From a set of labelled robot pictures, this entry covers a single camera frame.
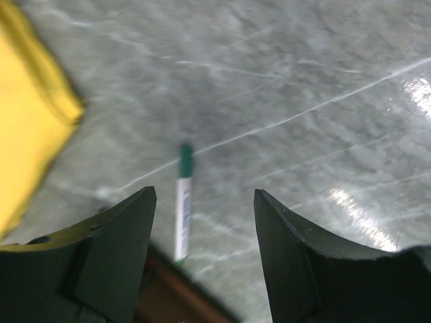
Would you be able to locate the green cap white marker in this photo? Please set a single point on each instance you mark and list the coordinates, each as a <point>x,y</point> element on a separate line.
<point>183,202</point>

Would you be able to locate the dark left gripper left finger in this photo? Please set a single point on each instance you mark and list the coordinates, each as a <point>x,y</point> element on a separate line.
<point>92,267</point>

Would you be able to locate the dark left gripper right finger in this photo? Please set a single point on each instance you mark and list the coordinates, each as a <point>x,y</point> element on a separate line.
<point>313,275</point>

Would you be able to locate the brown wooden desk organizer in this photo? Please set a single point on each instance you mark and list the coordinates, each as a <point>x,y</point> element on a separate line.
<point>167,294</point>

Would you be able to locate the yellow folded cloth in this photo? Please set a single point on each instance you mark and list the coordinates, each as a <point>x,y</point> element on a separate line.
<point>39,113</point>

